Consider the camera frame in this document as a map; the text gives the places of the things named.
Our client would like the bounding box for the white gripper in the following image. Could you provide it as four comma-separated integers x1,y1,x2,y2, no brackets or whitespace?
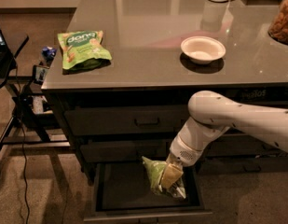
161,135,202,189

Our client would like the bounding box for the green jalapeno chip bag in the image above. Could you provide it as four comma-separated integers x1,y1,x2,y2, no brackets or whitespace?
142,156,186,199

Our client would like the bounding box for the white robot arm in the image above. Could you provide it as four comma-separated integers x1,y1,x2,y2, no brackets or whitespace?
160,91,288,189

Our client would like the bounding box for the bottom right drawer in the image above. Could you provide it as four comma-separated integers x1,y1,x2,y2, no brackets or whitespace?
196,157,288,175

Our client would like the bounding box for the middle left drawer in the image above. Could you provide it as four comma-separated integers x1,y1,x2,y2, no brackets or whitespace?
80,139,171,162

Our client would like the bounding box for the open bottom left drawer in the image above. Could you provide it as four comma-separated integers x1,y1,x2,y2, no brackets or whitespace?
84,162,212,224

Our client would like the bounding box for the middle right drawer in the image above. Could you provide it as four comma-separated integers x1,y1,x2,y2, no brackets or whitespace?
206,133,281,157

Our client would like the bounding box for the top left drawer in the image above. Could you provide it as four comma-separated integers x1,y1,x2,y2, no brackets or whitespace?
64,105,189,136

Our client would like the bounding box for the dark Peatos bag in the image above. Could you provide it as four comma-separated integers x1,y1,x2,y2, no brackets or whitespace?
236,88,288,102

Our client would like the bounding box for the green Dang chip bag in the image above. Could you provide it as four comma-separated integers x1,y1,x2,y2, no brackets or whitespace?
58,31,112,72

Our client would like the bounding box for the white paper bowl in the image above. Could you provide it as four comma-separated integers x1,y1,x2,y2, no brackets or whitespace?
181,36,226,64

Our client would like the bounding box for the black side stand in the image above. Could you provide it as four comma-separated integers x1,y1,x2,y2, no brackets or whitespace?
0,33,67,152

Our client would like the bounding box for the black phone device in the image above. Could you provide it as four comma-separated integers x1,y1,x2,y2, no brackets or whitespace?
33,65,48,85

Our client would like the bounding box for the blue small object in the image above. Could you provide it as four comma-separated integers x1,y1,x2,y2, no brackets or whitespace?
42,47,57,60

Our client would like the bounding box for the black hanging cable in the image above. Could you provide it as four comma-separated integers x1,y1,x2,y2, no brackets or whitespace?
13,58,31,224

